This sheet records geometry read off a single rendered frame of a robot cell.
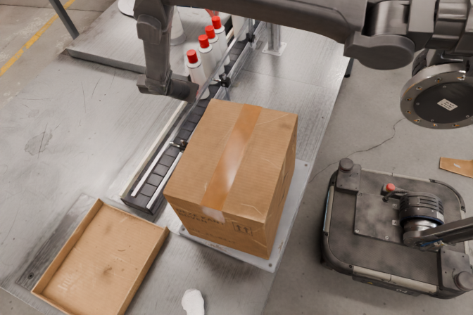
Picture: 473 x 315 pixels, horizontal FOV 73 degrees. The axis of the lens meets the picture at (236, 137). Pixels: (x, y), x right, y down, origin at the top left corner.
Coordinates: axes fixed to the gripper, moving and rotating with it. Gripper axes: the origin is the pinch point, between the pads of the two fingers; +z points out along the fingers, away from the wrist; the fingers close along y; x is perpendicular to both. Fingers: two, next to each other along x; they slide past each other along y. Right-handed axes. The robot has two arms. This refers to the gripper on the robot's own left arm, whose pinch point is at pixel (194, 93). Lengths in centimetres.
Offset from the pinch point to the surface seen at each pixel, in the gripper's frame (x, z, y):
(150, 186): 31.7, -18.4, -1.9
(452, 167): 6, 112, -117
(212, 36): -20.8, 1.0, -1.3
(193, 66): -8.6, -7.0, -0.8
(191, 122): 10.5, -1.4, -2.0
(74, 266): 57, -33, 8
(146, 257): 49, -27, -10
